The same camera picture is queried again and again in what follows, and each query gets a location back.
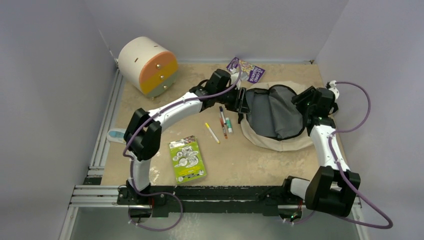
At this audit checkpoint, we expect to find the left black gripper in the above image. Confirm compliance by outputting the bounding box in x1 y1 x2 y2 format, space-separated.
215 86 251 115

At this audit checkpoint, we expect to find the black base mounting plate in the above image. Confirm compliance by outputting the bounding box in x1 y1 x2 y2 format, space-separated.
117 185 301 218

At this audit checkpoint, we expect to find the green activity book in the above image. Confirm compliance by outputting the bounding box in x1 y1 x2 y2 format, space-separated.
168 135 207 185

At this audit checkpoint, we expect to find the beige canvas backpack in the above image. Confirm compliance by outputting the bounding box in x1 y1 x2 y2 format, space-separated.
239 81 314 152

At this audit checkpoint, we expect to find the purple paperback book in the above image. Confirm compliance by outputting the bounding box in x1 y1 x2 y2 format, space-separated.
226 57 266 84

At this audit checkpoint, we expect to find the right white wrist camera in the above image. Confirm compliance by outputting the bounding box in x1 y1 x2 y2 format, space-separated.
326 80 340 102

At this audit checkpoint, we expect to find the light blue packaged item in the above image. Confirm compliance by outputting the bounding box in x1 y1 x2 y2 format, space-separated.
106 128 126 145

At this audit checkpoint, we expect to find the red orange pen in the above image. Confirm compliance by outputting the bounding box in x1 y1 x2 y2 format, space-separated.
219 117 228 139

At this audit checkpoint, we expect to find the round white drawer cabinet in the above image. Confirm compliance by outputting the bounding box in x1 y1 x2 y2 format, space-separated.
117 36 179 98

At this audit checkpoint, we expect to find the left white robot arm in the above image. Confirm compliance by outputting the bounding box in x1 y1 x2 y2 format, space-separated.
122 69 249 205

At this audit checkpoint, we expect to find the green white glue stick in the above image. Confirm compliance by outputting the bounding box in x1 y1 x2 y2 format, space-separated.
225 117 233 134

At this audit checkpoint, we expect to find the yellow marker pen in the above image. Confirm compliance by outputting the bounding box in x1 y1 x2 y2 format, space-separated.
205 122 220 144

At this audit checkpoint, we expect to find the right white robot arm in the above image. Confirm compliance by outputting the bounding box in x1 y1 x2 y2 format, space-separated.
280 86 361 217

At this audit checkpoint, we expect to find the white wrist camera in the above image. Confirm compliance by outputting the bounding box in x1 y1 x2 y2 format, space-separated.
326 80 340 102
230 71 249 89

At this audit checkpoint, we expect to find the blue capped white marker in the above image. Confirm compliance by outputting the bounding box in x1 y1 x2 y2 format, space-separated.
219 106 227 125

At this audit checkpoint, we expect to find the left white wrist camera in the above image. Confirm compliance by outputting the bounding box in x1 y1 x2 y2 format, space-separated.
230 71 249 89

